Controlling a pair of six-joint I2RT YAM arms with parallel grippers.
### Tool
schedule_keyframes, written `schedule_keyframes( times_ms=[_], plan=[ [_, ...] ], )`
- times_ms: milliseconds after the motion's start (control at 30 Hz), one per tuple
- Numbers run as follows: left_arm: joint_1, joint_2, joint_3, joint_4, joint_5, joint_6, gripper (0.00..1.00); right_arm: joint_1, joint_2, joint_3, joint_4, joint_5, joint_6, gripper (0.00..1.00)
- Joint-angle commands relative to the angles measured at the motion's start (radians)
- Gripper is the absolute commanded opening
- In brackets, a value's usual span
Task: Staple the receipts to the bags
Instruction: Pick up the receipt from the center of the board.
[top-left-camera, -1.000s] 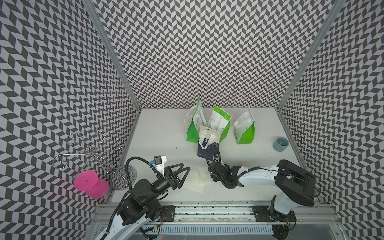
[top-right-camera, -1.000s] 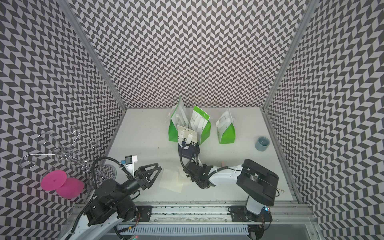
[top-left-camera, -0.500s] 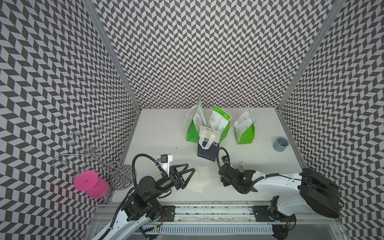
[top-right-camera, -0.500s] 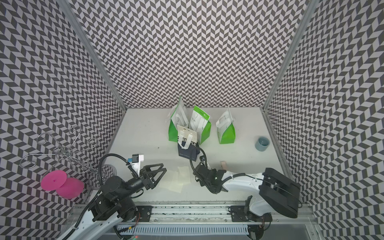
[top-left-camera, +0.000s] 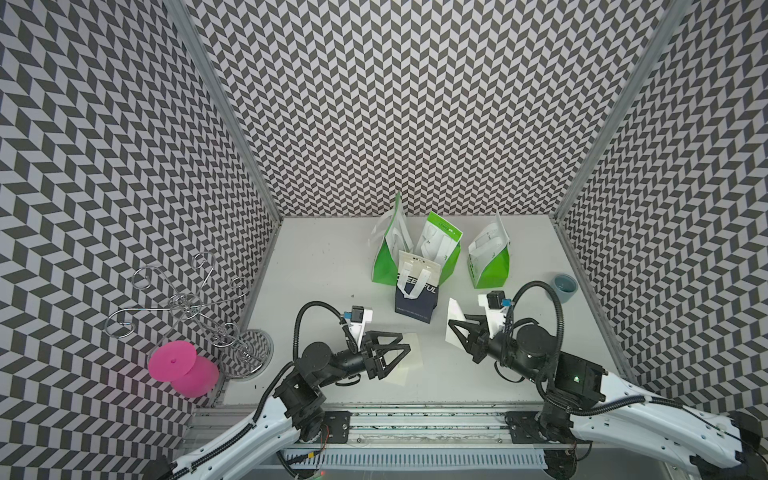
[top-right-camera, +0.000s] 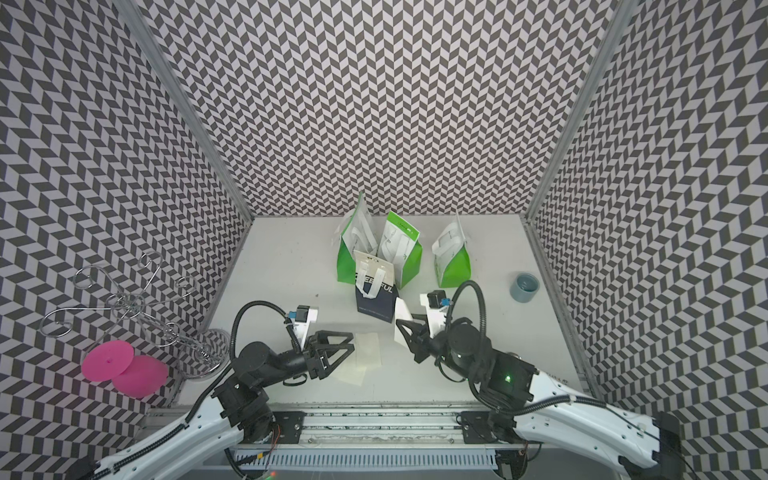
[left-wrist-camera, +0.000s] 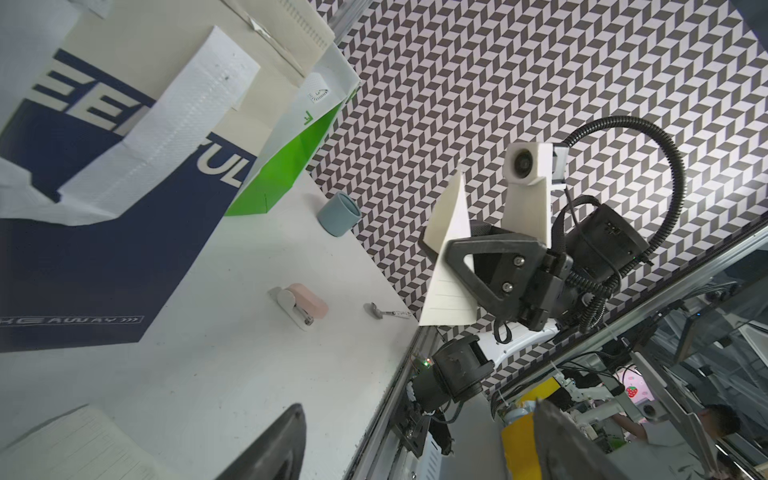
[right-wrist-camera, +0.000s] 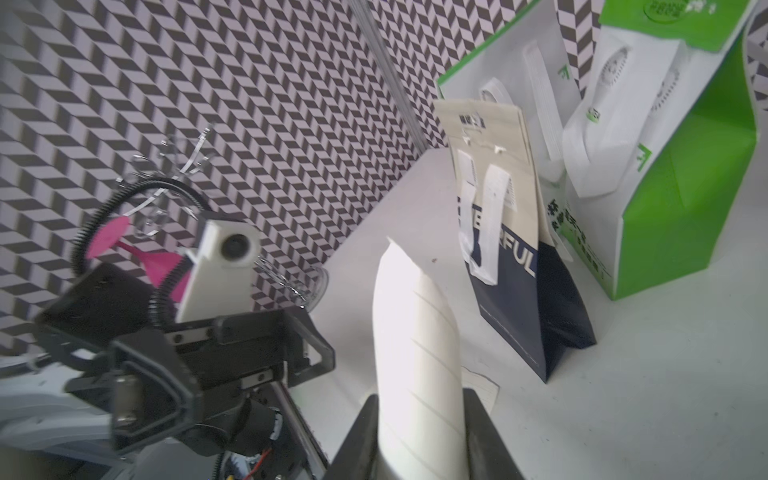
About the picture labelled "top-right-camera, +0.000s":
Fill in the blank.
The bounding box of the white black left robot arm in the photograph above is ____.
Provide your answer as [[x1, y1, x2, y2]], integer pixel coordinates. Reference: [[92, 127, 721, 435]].
[[65, 300, 354, 479]]

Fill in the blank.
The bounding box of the white paper receipt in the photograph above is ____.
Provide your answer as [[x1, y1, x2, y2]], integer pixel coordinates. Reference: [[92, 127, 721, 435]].
[[392, 297, 415, 349]]

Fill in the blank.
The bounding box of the green white tea bag left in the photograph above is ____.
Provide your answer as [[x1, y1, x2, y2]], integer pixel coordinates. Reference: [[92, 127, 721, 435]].
[[334, 192, 378, 284]]

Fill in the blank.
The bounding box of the green white tea bag middle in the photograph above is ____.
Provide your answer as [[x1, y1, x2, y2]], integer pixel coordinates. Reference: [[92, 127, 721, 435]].
[[378, 211, 423, 290]]

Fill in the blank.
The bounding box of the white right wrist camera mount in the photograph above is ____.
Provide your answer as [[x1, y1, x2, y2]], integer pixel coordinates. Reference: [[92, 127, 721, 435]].
[[420, 290, 451, 338]]

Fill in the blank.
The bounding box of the navy and cream tote bag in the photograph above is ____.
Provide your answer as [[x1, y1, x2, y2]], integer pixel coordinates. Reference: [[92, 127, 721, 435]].
[[354, 252, 399, 323]]

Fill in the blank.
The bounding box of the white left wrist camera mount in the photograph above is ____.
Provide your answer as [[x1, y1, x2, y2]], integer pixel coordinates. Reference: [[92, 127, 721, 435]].
[[286, 305, 319, 352]]

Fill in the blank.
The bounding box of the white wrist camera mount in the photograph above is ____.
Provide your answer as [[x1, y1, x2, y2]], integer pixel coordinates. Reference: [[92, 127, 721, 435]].
[[286, 305, 319, 352], [420, 290, 451, 338]]

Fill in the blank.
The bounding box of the green white tea bag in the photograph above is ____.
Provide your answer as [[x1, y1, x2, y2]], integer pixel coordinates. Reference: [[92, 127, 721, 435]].
[[334, 192, 378, 284], [378, 211, 423, 290], [431, 214, 472, 289]]

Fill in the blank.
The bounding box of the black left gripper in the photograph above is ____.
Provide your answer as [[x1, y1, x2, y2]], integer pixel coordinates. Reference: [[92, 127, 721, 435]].
[[259, 330, 355, 389]]

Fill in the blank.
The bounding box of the blue-grey ceramic cup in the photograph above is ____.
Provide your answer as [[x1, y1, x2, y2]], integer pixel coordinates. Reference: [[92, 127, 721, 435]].
[[510, 272, 540, 303]]

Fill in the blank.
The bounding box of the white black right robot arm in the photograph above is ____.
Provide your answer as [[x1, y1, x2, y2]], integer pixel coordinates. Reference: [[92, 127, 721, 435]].
[[394, 280, 687, 479]]

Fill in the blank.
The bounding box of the pink plastic disc spool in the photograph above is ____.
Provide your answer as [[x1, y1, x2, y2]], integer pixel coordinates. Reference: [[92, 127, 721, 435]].
[[81, 340, 169, 399]]

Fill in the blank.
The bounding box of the silver wire rack stand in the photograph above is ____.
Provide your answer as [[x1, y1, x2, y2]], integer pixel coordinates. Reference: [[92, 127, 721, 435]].
[[37, 251, 230, 380]]

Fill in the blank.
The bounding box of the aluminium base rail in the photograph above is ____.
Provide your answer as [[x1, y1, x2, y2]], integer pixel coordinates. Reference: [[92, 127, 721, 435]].
[[137, 404, 607, 472]]

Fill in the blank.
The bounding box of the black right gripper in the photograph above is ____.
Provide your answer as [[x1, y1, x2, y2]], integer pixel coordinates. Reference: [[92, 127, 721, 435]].
[[395, 314, 480, 383]]

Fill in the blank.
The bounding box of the green white tea bag right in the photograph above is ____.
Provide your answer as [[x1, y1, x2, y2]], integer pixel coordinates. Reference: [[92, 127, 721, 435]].
[[431, 214, 472, 289]]

